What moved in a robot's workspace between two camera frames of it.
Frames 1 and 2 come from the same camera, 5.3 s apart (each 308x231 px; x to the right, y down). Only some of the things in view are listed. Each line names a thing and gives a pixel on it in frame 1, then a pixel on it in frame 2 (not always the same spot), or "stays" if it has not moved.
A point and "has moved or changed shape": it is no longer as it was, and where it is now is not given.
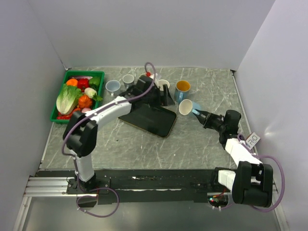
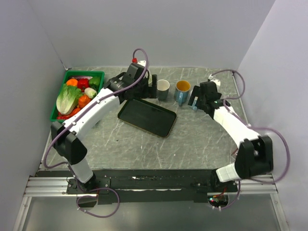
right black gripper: [206, 121] -> [196, 92]
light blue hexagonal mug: [186, 107] has moved or changed shape
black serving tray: [158, 120] stays
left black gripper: [167, 99] -> [149, 92]
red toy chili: [62, 117] stays
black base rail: [149, 186] stays
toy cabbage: [67, 100] stays
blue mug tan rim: [182, 87] stays
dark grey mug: [161, 82] stays
